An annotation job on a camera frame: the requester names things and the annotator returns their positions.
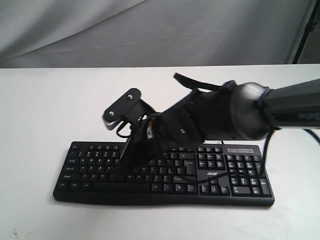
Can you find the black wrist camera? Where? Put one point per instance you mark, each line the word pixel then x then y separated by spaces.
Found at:
pixel 127 109

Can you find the black stand pole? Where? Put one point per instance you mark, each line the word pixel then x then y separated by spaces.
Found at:
pixel 309 27

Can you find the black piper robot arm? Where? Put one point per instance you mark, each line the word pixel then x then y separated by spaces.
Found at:
pixel 258 111

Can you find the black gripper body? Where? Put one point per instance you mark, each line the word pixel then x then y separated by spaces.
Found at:
pixel 198 117

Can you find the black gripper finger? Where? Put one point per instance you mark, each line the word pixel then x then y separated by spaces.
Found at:
pixel 128 159

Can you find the grey backdrop cloth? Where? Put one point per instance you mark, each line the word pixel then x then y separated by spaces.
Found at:
pixel 150 33

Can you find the black acer keyboard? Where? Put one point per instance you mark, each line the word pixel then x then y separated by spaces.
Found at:
pixel 211 174

